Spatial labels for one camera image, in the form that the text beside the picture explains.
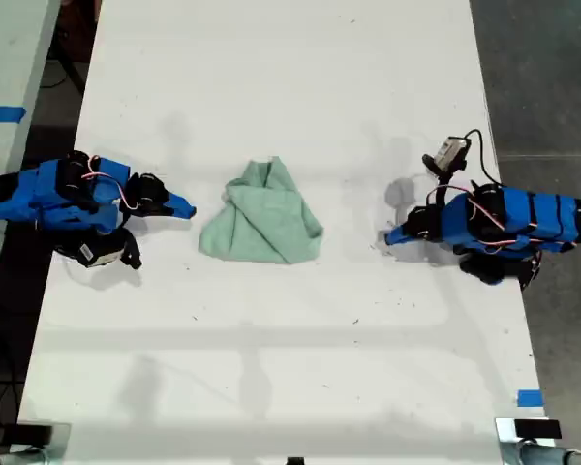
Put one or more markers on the camera black stalk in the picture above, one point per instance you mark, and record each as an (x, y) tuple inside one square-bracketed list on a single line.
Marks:
[(440, 176), (133, 249)]

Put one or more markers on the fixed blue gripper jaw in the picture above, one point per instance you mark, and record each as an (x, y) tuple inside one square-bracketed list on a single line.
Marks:
[(399, 231), (180, 201)]

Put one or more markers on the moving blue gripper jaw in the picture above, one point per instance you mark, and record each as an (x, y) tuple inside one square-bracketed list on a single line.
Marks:
[(401, 238), (178, 211)]

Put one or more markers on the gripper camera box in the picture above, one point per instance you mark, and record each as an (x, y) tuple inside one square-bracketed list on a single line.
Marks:
[(452, 151), (101, 252)]

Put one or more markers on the long blue tape strip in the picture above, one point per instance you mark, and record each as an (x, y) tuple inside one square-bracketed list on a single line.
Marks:
[(2, 114)]

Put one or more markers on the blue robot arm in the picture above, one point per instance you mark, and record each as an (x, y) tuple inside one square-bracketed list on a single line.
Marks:
[(43, 194), (523, 220)]

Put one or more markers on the pale green t-shirt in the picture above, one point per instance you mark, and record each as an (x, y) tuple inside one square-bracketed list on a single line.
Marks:
[(261, 218)]

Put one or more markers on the small black clip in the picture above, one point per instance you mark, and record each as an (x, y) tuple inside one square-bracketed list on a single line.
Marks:
[(295, 461)]

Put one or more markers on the grey bracket with black box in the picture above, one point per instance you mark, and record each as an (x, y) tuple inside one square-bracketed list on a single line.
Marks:
[(34, 433)]

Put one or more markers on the short blue tape strip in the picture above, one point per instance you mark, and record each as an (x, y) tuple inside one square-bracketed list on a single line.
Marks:
[(530, 398)]

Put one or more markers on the white side table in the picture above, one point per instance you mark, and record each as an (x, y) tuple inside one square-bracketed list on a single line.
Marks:
[(5, 63)]

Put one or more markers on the white bracket with black box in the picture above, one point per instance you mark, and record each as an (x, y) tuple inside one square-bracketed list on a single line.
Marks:
[(537, 429)]

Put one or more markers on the grey metal tube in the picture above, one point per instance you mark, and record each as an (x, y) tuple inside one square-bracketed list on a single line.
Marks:
[(9, 457), (552, 455)]

